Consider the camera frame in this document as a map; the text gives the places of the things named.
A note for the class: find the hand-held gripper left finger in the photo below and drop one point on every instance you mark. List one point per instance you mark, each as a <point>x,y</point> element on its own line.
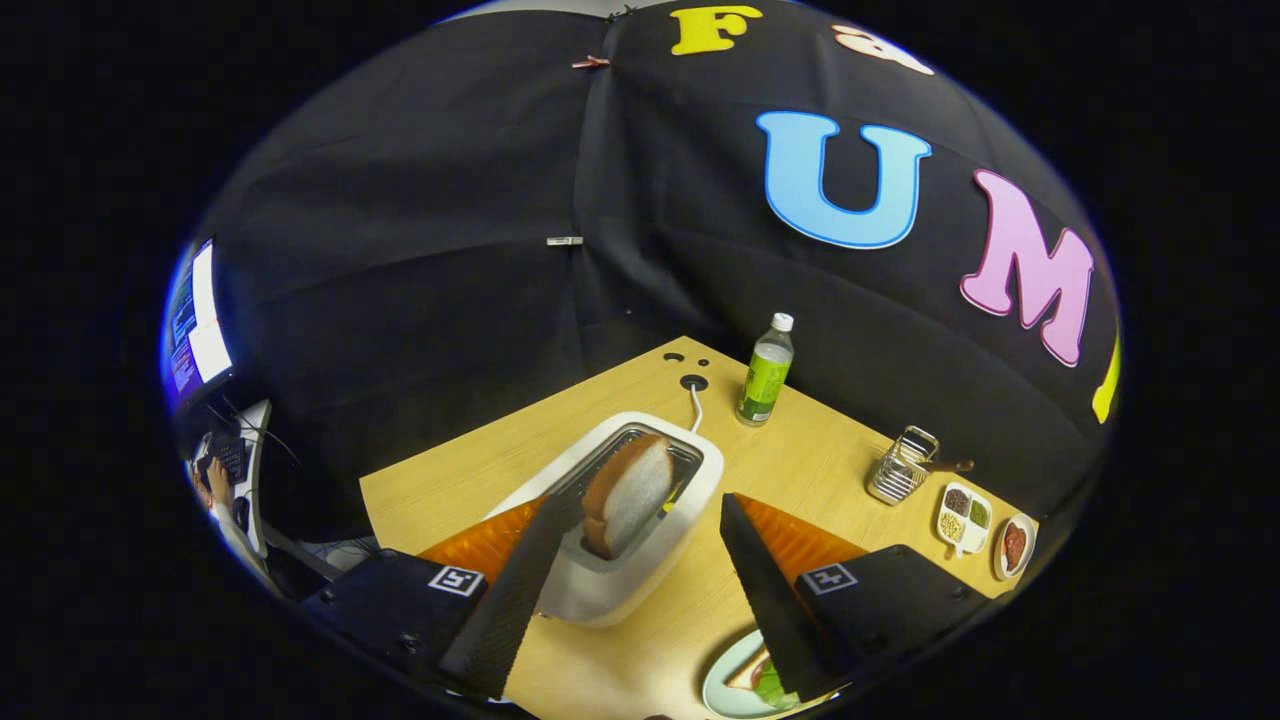
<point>520,600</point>

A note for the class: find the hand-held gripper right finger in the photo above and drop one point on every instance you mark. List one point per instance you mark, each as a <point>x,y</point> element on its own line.
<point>765,600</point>

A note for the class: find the green lettuce leaf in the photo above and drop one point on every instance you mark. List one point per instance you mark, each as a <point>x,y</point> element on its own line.
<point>775,690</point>

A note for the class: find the toasted bread slice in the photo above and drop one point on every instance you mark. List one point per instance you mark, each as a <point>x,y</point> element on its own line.
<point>630,490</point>

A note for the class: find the white bread slice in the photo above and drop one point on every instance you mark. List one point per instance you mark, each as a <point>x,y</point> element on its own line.
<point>745,675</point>

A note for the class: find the white toaster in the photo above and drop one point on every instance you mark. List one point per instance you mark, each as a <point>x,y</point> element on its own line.
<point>620,590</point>

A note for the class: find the light green round plate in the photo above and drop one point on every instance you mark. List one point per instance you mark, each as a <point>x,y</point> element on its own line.
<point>725,700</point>

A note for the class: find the pile of yellow soybeans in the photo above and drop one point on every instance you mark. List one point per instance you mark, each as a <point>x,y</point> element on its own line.
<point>951,527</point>

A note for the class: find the white divided dish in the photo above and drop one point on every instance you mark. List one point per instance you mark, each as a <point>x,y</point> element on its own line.
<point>965,535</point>

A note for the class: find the green label plastic bottle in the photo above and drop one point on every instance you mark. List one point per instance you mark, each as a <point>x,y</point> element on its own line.
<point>765,385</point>

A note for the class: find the pile of dark beans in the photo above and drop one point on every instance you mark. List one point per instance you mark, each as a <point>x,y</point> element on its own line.
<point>957,500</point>

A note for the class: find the pile of green beans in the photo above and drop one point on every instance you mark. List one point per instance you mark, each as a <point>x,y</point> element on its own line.
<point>980,514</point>

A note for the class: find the white oval plate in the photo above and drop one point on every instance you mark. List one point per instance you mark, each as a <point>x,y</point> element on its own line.
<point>1000,570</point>

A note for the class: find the brown meat piece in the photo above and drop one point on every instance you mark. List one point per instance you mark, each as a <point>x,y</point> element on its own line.
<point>1015,545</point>

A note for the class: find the white desk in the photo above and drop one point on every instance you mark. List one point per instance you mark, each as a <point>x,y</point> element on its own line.
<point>258,470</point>

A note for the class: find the black keyboard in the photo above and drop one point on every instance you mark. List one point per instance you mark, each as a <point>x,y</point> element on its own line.
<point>232,458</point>

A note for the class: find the black backdrop cloth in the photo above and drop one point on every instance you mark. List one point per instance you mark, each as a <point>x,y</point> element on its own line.
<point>450,200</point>

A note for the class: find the computer monitor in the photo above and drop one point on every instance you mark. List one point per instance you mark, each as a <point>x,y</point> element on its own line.
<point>195,330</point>

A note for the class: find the reddish cloth clip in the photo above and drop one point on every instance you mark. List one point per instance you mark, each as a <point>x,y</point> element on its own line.
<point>590,62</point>

